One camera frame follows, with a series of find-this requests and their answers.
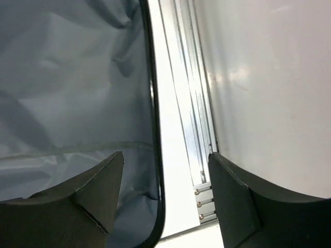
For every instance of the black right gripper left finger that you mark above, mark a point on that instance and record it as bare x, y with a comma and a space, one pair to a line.
78, 212

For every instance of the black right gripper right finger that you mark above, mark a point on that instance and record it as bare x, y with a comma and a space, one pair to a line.
253, 212

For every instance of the blue suitcase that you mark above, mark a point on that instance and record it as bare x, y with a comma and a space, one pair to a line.
78, 83

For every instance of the aluminium table frame rail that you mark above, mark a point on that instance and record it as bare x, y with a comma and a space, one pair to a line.
192, 98

